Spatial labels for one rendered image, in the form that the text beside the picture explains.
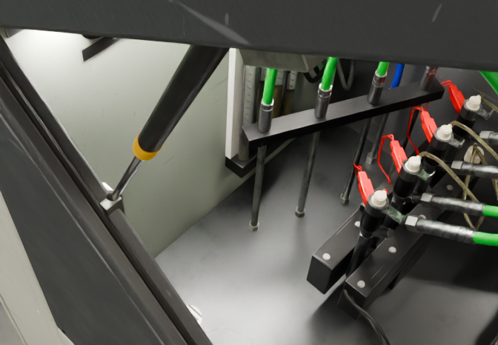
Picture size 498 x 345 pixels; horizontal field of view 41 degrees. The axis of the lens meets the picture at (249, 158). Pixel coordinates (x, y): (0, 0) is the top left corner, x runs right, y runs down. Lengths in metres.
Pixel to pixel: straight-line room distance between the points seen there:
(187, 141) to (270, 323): 0.33
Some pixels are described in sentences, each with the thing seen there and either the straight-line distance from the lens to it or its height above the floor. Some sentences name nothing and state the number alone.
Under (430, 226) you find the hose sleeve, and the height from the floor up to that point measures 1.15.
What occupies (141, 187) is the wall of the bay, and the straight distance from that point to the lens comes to 0.99.
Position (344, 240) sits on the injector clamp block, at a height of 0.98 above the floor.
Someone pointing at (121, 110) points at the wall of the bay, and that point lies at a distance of 0.84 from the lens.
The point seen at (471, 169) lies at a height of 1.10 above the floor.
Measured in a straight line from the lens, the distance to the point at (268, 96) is 0.92.
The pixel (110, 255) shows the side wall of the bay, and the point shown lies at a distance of 0.65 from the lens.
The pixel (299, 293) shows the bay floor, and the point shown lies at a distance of 1.14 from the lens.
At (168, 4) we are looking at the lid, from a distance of 0.28.
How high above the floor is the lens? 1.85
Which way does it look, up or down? 52 degrees down
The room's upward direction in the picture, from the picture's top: 5 degrees clockwise
